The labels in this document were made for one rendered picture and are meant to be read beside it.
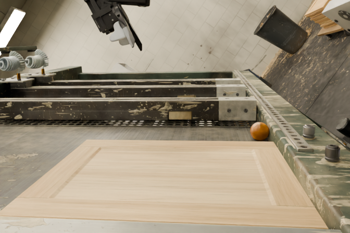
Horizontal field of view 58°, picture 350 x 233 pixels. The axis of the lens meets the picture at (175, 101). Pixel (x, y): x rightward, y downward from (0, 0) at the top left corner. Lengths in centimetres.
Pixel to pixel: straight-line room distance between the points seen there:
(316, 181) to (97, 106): 79
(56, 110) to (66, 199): 66
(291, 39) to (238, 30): 128
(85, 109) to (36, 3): 542
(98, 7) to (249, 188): 62
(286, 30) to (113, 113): 400
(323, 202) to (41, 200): 44
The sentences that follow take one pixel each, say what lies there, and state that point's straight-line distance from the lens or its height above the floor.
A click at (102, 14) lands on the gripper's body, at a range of 91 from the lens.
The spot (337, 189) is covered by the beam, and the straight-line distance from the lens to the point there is 55.
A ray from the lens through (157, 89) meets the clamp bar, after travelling 140.
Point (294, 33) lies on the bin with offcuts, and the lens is 494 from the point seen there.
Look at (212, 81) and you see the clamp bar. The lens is 160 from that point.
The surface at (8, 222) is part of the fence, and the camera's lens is 50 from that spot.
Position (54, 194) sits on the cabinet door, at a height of 124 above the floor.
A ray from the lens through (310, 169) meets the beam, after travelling 61.
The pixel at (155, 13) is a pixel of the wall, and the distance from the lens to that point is 589.
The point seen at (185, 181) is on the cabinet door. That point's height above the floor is 106.
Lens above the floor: 117
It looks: 1 degrees down
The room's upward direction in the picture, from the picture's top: 56 degrees counter-clockwise
